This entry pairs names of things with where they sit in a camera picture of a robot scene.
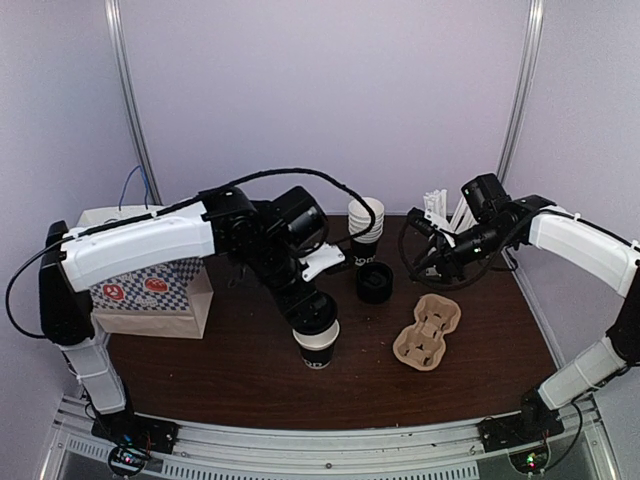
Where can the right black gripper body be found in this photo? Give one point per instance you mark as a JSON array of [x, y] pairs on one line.
[[489, 238]]

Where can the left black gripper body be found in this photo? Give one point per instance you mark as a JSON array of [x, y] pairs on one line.
[[274, 260]]

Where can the stack of paper cups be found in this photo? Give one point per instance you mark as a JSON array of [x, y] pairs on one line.
[[365, 232]]

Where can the stack of black lids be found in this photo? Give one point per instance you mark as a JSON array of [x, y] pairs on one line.
[[374, 283]]

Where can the black paper coffee cup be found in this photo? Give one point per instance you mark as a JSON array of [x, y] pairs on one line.
[[317, 350]]

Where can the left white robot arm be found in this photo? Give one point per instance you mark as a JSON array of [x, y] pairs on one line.
[[66, 314]]

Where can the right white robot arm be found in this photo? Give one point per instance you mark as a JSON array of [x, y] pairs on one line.
[[608, 257]]

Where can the bundle of white straws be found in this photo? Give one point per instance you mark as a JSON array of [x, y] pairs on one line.
[[459, 220]]

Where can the cardboard cup carrier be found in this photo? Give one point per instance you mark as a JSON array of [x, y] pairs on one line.
[[422, 345]]

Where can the blue checkered paper bag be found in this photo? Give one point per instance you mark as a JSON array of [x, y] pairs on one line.
[[143, 269]]

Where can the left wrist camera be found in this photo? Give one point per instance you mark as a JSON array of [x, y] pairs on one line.
[[325, 257]]

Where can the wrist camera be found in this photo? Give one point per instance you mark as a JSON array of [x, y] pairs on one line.
[[325, 257], [429, 224]]

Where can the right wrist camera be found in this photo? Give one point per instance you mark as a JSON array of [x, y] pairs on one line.
[[429, 224]]

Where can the right aluminium post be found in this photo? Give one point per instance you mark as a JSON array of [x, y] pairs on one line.
[[528, 63]]

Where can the aluminium post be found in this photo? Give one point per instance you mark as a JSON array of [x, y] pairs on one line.
[[117, 36], [528, 63]]

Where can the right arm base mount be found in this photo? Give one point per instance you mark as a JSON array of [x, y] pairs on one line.
[[533, 423]]

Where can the aluminium front rail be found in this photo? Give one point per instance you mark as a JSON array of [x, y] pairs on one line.
[[452, 450]]

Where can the left aluminium post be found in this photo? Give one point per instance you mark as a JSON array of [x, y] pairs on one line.
[[117, 36]]

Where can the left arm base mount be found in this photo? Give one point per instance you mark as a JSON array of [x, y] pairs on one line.
[[136, 432]]

